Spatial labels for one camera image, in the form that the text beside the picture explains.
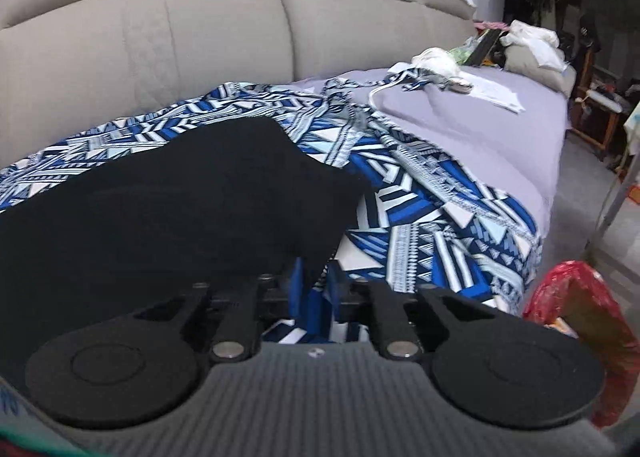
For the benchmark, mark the black pants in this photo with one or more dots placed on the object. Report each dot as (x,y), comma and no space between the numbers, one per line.
(221,204)

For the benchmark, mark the white paper sheet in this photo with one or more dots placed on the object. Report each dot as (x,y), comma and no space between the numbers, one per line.
(491,92)

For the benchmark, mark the white cloth pile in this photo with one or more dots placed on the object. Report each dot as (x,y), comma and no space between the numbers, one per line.
(543,43)

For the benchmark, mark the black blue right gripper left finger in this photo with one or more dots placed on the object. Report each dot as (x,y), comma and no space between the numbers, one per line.
(141,366)

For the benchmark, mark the red plastic bag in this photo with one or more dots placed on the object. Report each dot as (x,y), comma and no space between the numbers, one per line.
(577,294)

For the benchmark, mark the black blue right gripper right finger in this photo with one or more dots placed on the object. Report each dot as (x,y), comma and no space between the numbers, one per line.
(493,366)

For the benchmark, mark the beige cushion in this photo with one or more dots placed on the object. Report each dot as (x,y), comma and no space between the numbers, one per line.
(519,60)

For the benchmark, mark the blue white patterned sheet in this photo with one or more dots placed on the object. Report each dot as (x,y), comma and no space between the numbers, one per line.
(426,219)

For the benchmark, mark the lavender blanket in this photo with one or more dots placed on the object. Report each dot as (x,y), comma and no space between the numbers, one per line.
(518,153)

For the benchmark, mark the beige sofa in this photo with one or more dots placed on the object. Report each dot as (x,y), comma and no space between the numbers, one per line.
(70,65)

